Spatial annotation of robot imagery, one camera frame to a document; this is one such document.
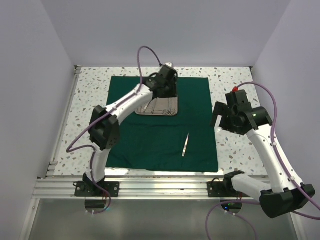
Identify stainless steel instrument tray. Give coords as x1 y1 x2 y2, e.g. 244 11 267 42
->
135 97 179 117

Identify steel surgical scissors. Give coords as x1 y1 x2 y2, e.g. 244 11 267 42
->
162 98 173 116

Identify steel ring-handled clamp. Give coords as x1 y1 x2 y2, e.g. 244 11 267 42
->
167 98 176 116

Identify green surgical drape cloth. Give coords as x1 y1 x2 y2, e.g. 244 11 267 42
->
106 78 219 173

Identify steel tweezers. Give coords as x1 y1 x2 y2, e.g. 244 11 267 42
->
181 133 190 157

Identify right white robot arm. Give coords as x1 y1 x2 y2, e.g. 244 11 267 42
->
211 90 316 219

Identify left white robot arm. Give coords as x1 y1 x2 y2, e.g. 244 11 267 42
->
83 64 178 197

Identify steel forceps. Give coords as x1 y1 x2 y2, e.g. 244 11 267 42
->
144 98 158 115

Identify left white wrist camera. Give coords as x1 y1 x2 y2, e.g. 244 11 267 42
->
165 62 174 68

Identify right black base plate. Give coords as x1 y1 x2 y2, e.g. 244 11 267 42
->
206 181 249 198

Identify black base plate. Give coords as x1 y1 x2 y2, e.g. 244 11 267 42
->
72 181 120 198
206 181 249 198

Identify aluminium mounting rail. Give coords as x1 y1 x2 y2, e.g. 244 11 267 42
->
34 176 293 201

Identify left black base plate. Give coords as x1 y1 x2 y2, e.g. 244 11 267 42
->
72 181 120 198

